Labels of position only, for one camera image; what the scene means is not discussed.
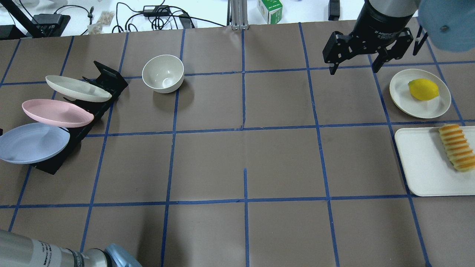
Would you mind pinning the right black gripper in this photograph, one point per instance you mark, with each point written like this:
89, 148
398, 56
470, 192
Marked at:
379, 23

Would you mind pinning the ridged bread loaf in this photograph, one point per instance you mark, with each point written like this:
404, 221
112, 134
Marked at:
457, 147

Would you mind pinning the blue plate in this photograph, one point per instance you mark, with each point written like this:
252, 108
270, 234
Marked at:
32, 143

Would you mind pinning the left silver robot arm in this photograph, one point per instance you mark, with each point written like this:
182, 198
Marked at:
19, 251

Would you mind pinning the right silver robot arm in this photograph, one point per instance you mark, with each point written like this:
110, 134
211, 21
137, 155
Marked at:
448, 23

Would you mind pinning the cream round lemon plate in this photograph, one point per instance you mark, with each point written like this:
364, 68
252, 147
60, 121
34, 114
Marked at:
400, 95

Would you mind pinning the cream plate in rack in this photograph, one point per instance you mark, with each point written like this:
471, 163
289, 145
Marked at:
77, 89

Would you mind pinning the pink plate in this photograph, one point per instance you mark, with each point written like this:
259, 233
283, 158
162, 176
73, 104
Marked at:
57, 113

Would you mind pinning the yellow lemon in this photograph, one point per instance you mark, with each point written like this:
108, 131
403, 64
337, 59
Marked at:
423, 89

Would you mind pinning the green white carton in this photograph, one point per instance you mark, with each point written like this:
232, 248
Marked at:
271, 10

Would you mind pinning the white rectangular tray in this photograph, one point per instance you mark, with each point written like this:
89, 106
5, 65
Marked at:
428, 171

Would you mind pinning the cream bowl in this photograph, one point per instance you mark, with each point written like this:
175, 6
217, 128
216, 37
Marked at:
163, 73

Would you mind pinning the black power adapter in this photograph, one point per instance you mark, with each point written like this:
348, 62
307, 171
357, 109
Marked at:
156, 11

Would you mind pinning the black dish rack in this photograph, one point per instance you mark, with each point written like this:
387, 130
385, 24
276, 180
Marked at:
111, 81

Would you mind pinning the aluminium frame post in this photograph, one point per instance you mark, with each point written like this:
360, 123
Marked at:
237, 14

